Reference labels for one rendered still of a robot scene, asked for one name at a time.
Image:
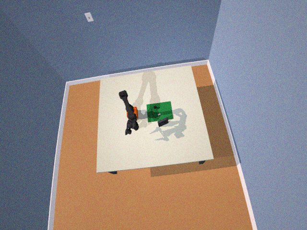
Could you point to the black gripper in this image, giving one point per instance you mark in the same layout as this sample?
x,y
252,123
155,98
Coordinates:
x,y
128,129

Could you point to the green circuit board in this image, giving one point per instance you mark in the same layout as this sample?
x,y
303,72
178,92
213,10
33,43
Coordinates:
x,y
163,110

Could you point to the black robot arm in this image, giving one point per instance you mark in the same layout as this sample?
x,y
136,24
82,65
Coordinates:
x,y
130,109

